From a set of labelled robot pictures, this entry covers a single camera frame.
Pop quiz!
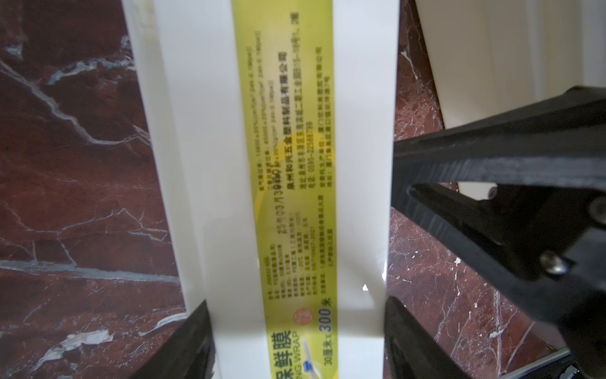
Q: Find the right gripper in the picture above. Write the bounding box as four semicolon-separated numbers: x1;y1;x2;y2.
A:
391;87;605;378

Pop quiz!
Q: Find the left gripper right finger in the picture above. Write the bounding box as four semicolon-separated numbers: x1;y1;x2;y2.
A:
384;297;466;379

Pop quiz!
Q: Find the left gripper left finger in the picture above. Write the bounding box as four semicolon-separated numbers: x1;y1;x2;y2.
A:
130;301;216;379

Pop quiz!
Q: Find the cream wrap dispenser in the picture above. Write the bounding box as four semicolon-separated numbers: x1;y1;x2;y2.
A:
417;1;605;128

